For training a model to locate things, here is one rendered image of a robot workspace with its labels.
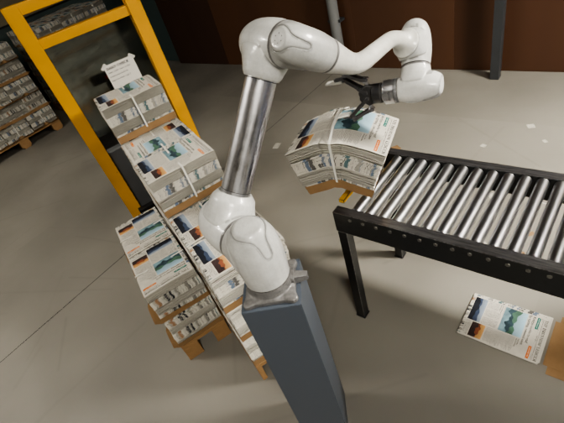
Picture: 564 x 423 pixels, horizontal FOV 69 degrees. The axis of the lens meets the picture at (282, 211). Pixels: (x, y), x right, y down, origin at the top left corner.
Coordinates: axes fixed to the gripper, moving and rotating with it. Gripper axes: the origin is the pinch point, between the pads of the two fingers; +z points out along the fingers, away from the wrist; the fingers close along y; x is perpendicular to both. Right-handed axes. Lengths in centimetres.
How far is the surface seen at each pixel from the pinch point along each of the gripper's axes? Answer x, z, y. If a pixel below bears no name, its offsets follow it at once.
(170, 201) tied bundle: -24, 90, 31
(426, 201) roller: -1, -30, 52
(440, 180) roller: 14, -34, 52
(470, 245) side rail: -26, -49, 54
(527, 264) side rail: -33, -67, 56
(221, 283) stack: -58, 46, 49
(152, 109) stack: 27, 123, 2
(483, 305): 9, -50, 132
